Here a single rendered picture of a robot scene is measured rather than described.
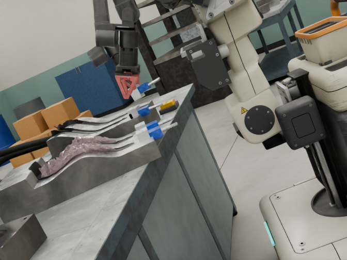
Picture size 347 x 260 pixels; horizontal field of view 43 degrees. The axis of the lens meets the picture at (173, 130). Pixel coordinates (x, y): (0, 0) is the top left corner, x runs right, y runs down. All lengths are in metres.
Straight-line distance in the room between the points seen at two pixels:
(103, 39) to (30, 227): 0.59
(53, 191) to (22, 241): 0.32
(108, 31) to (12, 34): 9.00
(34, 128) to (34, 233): 5.76
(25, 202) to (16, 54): 9.11
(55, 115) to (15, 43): 3.95
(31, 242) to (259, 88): 0.87
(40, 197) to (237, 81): 0.73
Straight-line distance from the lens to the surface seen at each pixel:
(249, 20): 1.51
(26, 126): 6.88
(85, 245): 0.96
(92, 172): 1.31
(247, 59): 1.53
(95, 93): 8.87
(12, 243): 1.03
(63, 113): 6.57
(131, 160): 1.30
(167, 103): 1.91
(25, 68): 10.34
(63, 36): 9.59
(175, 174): 1.70
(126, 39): 1.35
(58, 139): 1.70
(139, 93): 1.71
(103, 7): 1.77
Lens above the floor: 1.14
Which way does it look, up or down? 13 degrees down
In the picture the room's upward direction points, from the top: 24 degrees counter-clockwise
